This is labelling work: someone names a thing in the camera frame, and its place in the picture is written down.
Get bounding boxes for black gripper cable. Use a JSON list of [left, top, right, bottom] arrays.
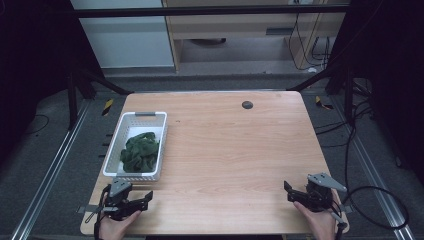
[[93, 184, 112, 240]]

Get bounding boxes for yellow black striped tape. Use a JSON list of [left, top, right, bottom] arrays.
[[314, 95, 335, 111], [101, 98, 115, 117]]

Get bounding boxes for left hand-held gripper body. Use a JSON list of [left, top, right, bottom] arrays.
[[103, 178, 135, 221]]

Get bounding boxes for black hanging cables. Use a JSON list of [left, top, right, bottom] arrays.
[[288, 11, 332, 72]]

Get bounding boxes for white plastic basket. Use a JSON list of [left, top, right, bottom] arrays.
[[102, 111, 169, 183]]

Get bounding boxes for light wooden desk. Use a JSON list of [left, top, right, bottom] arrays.
[[161, 0, 352, 73]]

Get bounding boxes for black looped cable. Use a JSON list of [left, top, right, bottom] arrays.
[[341, 185, 410, 232]]

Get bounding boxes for person's left hand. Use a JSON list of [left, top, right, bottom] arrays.
[[98, 209, 143, 240]]

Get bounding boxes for black horizontal bar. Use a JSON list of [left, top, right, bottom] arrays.
[[70, 4, 352, 19]]

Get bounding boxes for black floor cables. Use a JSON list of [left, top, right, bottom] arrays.
[[314, 78, 378, 188]]

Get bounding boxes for thin black floor cable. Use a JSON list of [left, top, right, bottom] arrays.
[[23, 114, 50, 136]]

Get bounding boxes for dark green cloth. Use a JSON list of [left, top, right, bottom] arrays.
[[119, 131, 161, 174]]

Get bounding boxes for white cabinet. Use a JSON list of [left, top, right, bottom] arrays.
[[69, 0, 176, 70]]

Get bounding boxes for aluminium floor rail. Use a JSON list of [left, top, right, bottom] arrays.
[[9, 99, 92, 240], [329, 95, 416, 240]]

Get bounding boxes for black metal stand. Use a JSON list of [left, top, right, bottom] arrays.
[[285, 62, 356, 126], [65, 67, 135, 132]]

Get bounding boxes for person's right hand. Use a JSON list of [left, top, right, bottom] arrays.
[[292, 189, 338, 240]]

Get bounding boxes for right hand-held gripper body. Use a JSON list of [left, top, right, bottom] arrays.
[[305, 172, 348, 213]]

